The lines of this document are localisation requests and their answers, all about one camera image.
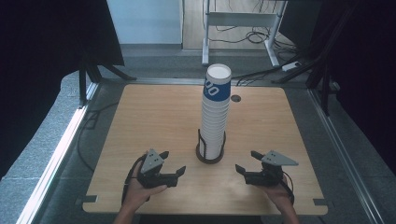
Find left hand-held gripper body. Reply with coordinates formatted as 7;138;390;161
136;148;179;189

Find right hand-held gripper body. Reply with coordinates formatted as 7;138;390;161
245;149;300;188

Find black wire cup holder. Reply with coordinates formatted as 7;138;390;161
195;129;227;165

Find stack of white paper cups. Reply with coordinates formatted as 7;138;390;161
199;63;233;161

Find person's right hand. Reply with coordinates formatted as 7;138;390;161
261;175;296;213

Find person's left hand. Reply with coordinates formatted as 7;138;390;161
121;169;169;216

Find black metal stand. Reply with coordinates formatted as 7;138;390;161
270;0;362;117

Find white power strip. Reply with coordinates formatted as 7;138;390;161
281;61;303;72

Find black tripod stand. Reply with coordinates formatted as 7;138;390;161
77;50;138;108

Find white panel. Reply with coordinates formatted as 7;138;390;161
106;0;184;45

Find black curtain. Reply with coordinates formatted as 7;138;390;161
311;0;396;175
0;0;126;181

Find right hand-held gripper black cable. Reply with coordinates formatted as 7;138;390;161
280;170;296;205

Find hand-held gripper black cable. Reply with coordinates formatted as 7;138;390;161
120;153;149;205
280;170;296;205

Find left hand-held gripper black cable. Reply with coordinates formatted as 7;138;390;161
120;153;149;205

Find aluminium rail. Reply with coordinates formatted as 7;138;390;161
15;81;101;224
306;88;388;224

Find thin black floor cable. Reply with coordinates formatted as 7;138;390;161
76;101;121;173

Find black power strip cable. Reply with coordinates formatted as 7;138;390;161
231;52;312;87

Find tangled black floor cables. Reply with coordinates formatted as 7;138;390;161
208;0;298;54

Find white metal desk frame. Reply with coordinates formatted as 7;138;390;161
201;0;288;68

